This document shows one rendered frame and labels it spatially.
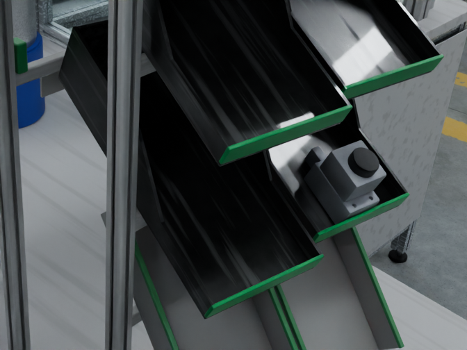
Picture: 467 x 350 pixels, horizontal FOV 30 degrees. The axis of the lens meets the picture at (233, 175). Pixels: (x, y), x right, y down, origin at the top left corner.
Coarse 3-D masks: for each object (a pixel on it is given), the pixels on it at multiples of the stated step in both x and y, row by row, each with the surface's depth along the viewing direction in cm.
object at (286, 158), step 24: (288, 144) 92; (312, 144) 93; (336, 144) 94; (288, 168) 90; (384, 168) 92; (288, 192) 86; (312, 192) 89; (384, 192) 93; (408, 192) 91; (312, 216) 87; (360, 216) 87
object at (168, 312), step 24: (144, 240) 88; (144, 264) 83; (168, 264) 89; (144, 288) 84; (168, 288) 88; (144, 312) 86; (168, 312) 88; (192, 312) 89; (240, 312) 92; (264, 312) 92; (168, 336) 83; (192, 336) 89; (216, 336) 90; (240, 336) 91; (264, 336) 93; (288, 336) 90
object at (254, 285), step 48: (96, 48) 84; (96, 96) 80; (144, 96) 87; (144, 144) 76; (192, 144) 86; (144, 192) 78; (192, 192) 82; (240, 192) 84; (192, 240) 80; (240, 240) 81; (288, 240) 83; (192, 288) 76; (240, 288) 78
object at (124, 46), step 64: (0, 0) 78; (128, 0) 65; (0, 64) 81; (128, 64) 69; (0, 128) 85; (128, 128) 72; (0, 192) 90; (128, 192) 77; (128, 256) 80; (128, 320) 85
